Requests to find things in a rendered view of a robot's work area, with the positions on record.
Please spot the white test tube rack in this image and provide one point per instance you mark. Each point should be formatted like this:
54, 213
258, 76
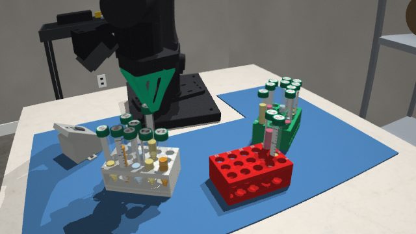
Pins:
172, 173

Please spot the green tube rack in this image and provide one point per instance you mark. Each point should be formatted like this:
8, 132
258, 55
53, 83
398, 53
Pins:
288, 132

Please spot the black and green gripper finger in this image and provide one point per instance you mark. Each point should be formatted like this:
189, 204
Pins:
141, 81
151, 90

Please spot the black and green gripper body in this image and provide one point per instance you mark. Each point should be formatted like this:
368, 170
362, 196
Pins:
148, 65

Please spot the blue bench mat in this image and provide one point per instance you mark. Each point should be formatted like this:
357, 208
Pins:
63, 197

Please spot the red tube rack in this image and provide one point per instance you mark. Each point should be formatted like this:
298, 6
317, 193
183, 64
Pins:
255, 183

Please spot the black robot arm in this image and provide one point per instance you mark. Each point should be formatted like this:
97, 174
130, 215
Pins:
94, 44

